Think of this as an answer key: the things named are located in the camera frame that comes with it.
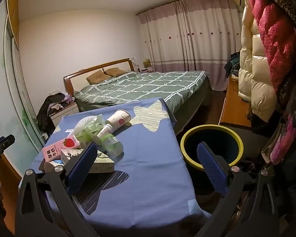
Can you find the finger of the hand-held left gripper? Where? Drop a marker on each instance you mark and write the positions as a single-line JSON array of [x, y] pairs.
[[2, 145]]

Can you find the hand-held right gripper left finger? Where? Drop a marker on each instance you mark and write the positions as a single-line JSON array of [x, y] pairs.
[[81, 169]]

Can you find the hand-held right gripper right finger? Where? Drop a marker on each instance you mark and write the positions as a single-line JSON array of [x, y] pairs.
[[212, 170]]

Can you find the yellow rimmed trash bin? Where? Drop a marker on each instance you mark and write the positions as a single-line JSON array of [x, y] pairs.
[[212, 135]]

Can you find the white plastic bag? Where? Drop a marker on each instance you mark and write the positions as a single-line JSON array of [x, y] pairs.
[[86, 128]]

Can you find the printed leaf packet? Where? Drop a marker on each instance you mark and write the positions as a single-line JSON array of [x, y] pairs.
[[103, 164]]

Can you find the small blue white packet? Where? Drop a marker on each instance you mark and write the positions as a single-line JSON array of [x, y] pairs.
[[55, 163]]

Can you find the pink milk carton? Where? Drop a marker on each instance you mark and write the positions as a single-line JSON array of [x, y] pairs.
[[61, 147]]

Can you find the pile of dark clothes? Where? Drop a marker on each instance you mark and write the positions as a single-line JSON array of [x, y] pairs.
[[45, 113]]

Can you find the sliding wardrobe door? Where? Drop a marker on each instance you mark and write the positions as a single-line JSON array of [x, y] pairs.
[[12, 91]]

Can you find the white nightstand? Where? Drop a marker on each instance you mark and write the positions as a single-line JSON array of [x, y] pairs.
[[66, 111]]

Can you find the white paper cup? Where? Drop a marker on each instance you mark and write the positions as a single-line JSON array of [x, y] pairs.
[[118, 119]]

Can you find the wooden desk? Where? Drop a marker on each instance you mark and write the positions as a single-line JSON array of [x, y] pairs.
[[231, 111]]

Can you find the pink floral bag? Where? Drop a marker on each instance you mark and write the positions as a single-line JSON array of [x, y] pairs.
[[283, 140]]

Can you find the wooden bed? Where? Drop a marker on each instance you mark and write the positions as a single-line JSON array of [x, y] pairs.
[[74, 76]]

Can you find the brown pillow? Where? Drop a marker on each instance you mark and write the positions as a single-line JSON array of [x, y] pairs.
[[97, 77], [116, 72]]

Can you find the white puffer jacket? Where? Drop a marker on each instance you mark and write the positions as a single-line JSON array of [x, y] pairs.
[[254, 79]]

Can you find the green checked duvet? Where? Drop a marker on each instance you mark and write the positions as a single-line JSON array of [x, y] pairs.
[[150, 86]]

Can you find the clothes heap on desk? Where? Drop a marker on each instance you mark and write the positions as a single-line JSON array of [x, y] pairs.
[[233, 64]]

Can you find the pink white curtain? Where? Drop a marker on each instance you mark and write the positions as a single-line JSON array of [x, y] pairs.
[[187, 42]]

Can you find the red dotted jacket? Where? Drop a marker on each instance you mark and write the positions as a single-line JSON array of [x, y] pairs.
[[273, 42]]

